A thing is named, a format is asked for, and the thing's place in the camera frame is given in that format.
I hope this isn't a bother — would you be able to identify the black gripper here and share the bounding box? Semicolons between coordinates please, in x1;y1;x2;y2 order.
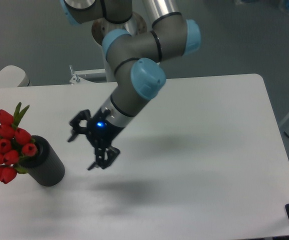
67;109;124;171

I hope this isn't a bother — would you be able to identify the red tulip bouquet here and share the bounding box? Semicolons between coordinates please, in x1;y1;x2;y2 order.
0;102;41;185

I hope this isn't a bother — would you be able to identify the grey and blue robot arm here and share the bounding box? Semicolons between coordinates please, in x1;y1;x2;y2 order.
60;0;201;169

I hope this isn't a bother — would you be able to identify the dark grey ribbed vase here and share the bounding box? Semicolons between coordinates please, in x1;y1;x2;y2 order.
19;135;65;187

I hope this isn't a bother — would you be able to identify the white chair seat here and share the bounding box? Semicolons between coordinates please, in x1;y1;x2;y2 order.
0;65;32;88

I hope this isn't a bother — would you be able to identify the white pedestal base bracket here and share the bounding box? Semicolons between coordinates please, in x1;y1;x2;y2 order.
69;65;107;85

